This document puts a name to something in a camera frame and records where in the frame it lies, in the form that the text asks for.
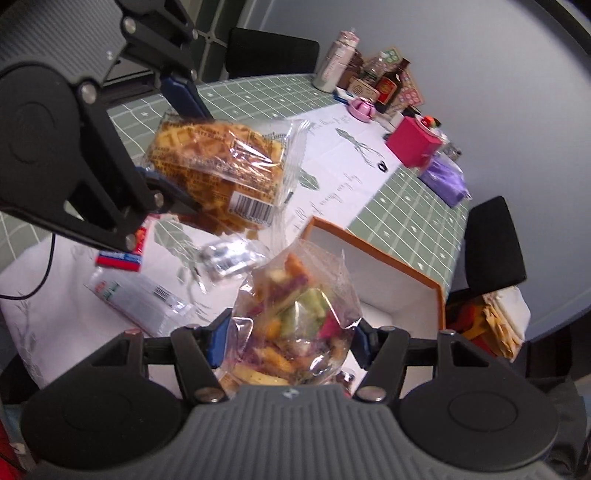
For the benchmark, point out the white cloth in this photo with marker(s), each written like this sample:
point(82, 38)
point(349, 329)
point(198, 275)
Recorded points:
point(512, 309)

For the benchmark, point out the brown bag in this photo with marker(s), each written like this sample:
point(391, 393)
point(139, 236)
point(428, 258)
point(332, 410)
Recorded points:
point(356, 64)

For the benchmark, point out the white deer print runner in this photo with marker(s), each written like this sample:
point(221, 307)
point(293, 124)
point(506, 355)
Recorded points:
point(332, 184)

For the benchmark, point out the orange cardboard box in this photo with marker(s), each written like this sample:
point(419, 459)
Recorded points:
point(392, 295)

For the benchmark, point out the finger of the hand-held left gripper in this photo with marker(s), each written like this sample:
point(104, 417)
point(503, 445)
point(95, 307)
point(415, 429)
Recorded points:
point(150, 191)
point(184, 94)

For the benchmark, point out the clear bag of vegetable chips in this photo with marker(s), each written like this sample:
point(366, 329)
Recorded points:
point(286, 318)

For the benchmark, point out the dark liquor bottle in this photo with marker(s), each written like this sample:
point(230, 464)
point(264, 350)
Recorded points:
point(390, 87)

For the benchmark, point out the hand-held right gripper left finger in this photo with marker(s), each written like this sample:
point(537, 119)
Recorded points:
point(219, 337)

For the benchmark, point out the clear white snack packet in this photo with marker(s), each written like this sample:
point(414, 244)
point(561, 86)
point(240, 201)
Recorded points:
point(138, 300)

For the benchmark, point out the white tumbler bottle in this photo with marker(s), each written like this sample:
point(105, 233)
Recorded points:
point(334, 64)

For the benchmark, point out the black chair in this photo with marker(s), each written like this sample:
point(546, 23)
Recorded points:
point(272, 53)
point(491, 244)

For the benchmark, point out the waffle snack pack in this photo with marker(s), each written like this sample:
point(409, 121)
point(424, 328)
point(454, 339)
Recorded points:
point(207, 152)

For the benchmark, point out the purple tissue pack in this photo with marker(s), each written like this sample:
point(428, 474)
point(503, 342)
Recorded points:
point(445, 180)

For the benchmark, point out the small red toy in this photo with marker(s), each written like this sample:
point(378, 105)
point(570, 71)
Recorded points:
point(428, 123)

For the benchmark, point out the small beige radio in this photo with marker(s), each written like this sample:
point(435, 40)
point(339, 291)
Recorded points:
point(362, 87)

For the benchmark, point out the pink gift box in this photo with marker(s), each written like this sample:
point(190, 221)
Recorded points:
point(411, 143)

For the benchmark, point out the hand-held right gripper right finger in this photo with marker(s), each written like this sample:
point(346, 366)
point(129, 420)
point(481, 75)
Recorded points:
point(364, 341)

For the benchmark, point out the clear plastic bottle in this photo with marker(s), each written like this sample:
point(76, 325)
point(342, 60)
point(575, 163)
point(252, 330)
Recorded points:
point(374, 69)

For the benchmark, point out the yellow cloth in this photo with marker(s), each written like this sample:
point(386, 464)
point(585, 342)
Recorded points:
point(501, 337)

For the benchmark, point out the flat blue case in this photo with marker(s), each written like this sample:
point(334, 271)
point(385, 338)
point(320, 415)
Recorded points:
point(342, 95)

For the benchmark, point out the dotted paper card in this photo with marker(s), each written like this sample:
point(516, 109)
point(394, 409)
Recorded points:
point(392, 54)
point(412, 92)

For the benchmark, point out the glass pane door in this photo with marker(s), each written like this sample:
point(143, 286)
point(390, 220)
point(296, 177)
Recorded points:
point(212, 55)

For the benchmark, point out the pink round container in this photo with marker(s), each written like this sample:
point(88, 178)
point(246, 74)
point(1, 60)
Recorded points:
point(362, 110)

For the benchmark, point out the glossy black snack packet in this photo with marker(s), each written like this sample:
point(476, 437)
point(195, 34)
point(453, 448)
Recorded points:
point(226, 261)

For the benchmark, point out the red snack packet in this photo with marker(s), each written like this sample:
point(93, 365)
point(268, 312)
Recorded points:
point(122, 261)

